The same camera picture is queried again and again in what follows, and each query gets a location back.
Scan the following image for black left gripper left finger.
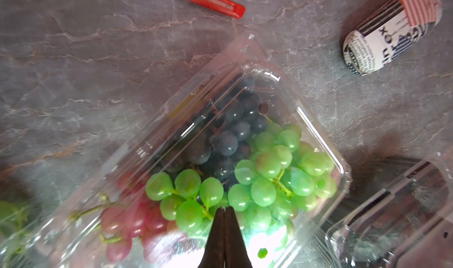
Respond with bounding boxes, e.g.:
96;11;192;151
198;208;225;268

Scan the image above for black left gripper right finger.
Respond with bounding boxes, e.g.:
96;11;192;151
225;207;252;268

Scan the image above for clear box dark plums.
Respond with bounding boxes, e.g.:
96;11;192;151
324;148;453;268

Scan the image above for clear box dark grapes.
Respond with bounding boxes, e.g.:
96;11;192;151
1;200;39;257

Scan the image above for printed drink can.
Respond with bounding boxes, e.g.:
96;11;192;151
342;0;442;76

